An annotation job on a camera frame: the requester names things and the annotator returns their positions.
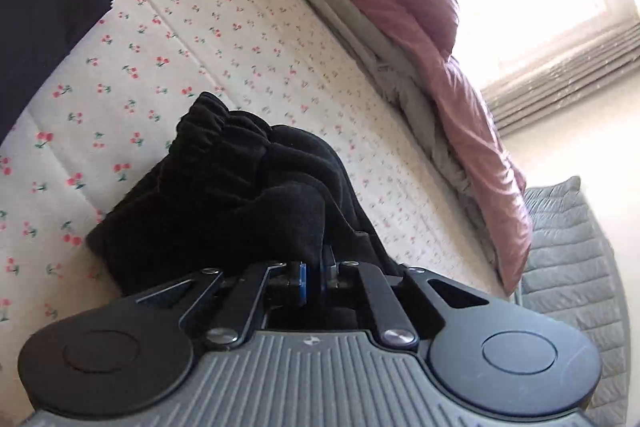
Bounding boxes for grey quilted mat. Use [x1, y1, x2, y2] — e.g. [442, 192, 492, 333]
[519, 176, 634, 410]

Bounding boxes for grey duvet lining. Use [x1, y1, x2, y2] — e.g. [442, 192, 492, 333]
[225, 0, 501, 269]

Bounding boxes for ribbed grey radiator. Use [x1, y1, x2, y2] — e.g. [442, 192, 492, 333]
[481, 21, 640, 138]

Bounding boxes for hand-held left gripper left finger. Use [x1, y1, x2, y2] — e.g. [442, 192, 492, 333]
[125, 259, 308, 350]

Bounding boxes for cherry print bed sheet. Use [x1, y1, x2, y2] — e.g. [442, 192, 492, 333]
[0, 0, 502, 410]

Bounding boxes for black pants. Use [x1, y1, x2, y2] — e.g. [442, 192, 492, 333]
[85, 92, 417, 299]

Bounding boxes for dark cloth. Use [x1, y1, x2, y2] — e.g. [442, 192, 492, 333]
[0, 0, 117, 144]

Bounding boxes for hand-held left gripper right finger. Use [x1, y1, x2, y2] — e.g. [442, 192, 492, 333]
[320, 246, 507, 351]

